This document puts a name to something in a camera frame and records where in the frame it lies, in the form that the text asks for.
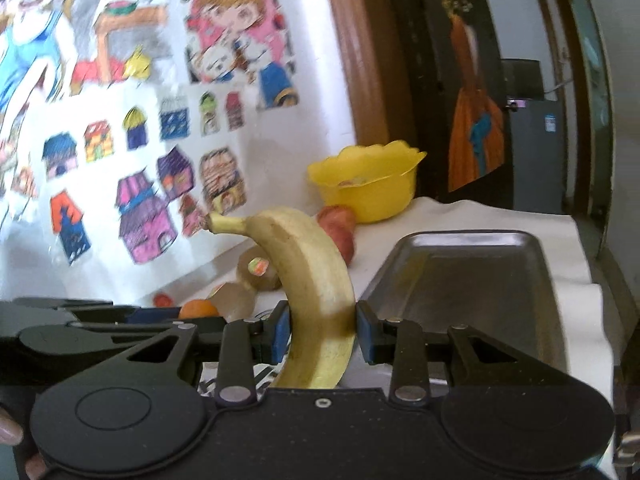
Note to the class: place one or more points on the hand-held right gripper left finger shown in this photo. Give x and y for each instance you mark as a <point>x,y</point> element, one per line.
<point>282,332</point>

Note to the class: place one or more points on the grey refrigerator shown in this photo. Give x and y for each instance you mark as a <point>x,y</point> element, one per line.
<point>537,160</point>

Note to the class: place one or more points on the cartoon girl drawing poster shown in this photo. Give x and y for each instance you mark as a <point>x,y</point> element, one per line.
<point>240,25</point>

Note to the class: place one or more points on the wooden door frame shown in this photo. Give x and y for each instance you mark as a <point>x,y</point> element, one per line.
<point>360,60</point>

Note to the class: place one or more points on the metal tray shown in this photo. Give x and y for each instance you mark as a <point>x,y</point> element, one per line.
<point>475,285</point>

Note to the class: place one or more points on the dark poster with orange figure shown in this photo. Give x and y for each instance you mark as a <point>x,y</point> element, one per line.
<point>470,125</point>

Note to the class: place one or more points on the yellow scalloped plastic bowl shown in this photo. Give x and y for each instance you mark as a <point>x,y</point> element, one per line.
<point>370,197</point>

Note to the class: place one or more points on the cartoon table drawing poster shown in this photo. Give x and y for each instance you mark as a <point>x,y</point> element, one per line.
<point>100,25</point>

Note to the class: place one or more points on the house drawings wall poster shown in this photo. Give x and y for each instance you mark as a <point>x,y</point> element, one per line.
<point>115,170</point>

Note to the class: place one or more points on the white tablecloth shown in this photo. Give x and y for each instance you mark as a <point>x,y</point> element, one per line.
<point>575,260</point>

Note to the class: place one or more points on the black box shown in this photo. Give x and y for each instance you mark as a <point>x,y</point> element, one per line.
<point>522,80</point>

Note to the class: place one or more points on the small red-orange fruit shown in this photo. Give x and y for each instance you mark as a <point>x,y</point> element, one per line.
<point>162,301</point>

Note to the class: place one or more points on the yellow banana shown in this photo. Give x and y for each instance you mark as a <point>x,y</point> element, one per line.
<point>310,270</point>

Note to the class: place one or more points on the small red apple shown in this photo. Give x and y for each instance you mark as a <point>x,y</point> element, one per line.
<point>336,217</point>

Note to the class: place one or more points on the brown kiwi with sticker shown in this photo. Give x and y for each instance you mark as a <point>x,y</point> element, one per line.
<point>260,281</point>
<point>232,302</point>

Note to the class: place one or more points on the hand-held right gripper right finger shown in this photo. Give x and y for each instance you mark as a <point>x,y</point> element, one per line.
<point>365,335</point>

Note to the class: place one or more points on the glass panel door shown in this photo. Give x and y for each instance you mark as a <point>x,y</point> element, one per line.
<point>595,85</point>

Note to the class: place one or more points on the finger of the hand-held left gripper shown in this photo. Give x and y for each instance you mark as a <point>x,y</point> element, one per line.
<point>150,315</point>
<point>90,342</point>

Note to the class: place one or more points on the large red apple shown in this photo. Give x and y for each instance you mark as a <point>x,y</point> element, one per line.
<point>345,247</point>

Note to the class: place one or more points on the person's left hand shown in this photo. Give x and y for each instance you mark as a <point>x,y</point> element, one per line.
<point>10,427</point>

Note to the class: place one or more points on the small orange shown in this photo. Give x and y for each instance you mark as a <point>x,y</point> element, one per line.
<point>199,309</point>

